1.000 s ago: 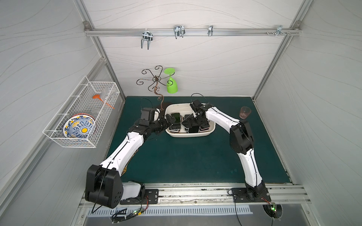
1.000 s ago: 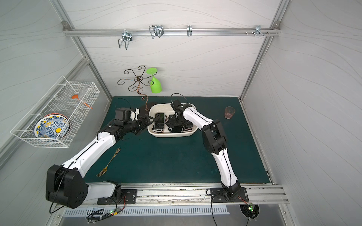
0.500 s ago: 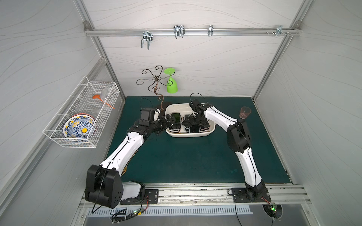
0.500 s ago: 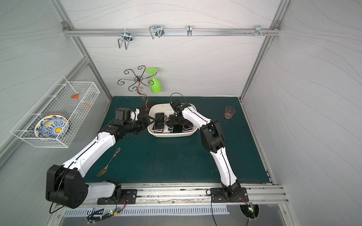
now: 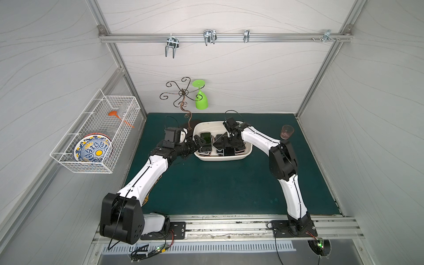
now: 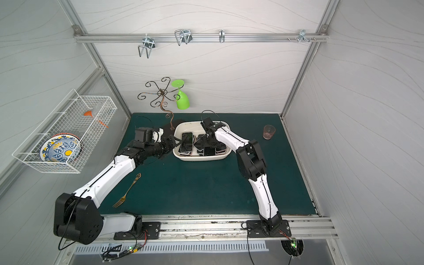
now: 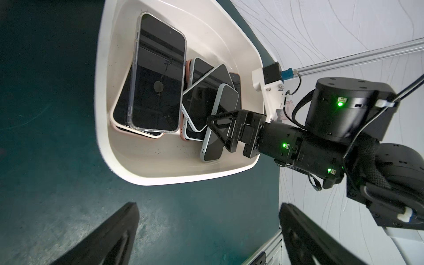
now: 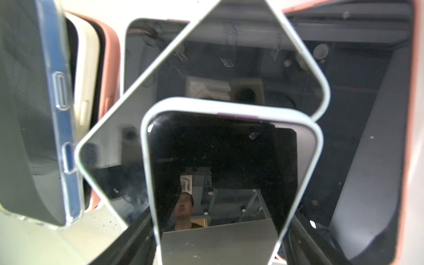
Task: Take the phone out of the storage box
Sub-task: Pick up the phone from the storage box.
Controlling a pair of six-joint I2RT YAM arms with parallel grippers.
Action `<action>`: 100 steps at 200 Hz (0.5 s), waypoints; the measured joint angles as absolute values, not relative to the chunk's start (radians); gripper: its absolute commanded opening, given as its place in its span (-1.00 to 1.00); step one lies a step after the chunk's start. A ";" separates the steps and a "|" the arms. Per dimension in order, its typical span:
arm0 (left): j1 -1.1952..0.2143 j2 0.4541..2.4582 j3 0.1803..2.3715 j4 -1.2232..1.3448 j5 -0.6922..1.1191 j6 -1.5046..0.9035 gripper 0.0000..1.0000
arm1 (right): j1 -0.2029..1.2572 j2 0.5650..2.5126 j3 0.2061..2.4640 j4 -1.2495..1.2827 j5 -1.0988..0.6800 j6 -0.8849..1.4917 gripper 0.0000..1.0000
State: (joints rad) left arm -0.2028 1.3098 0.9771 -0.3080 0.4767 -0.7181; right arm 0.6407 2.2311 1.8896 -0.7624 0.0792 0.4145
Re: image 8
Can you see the large phone pink case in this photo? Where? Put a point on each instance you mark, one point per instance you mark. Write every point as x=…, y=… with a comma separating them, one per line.
x=364, y=50

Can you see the phone in clear case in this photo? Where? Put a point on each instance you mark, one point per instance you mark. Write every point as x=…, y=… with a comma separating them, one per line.
x=39, y=181

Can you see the diagonal phone white case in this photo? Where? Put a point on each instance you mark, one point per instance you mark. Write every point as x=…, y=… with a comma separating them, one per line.
x=218, y=55

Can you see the phone in pink case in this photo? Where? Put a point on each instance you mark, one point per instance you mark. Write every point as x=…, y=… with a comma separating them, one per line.
x=94, y=62

